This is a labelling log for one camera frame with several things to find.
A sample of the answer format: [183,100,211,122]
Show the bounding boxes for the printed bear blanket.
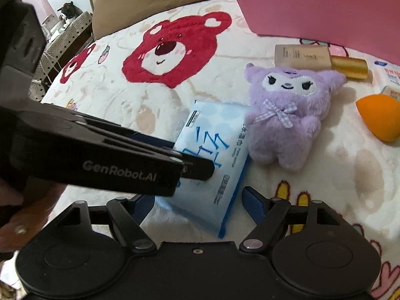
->
[40,0,400,300]

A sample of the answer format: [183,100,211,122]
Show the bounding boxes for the brown pillow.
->
[86,0,230,40]

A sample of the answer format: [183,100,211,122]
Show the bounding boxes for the person's left hand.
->
[0,182,66,254]

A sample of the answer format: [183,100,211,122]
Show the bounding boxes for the pink cardboard box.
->
[225,0,400,66]

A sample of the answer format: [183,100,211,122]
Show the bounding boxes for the black and white plush toy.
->
[58,1,83,26]

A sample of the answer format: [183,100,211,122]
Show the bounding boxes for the foundation bottle with gold cap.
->
[274,44,373,83]

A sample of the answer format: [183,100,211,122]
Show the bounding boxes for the purple plush toy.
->
[244,63,347,172]

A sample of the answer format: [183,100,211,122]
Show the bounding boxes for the white packet with orange label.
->
[379,85,400,104]

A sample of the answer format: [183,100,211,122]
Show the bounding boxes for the white plastic object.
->
[40,14,60,36]

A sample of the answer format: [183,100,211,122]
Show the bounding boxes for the light blue tissue packet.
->
[156,99,252,239]

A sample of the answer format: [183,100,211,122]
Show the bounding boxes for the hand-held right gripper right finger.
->
[239,186,355,253]

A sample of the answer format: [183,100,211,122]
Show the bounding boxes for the orange makeup sponge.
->
[355,95,400,143]

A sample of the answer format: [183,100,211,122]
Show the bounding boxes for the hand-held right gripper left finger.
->
[47,194,157,254]

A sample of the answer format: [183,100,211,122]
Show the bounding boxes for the white wet wipes packet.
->
[372,59,400,88]

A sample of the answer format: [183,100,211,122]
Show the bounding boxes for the patterned cabinet cover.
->
[28,11,94,102]

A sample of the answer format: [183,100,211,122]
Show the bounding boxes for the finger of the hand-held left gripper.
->
[179,155,217,182]
[126,129,176,151]

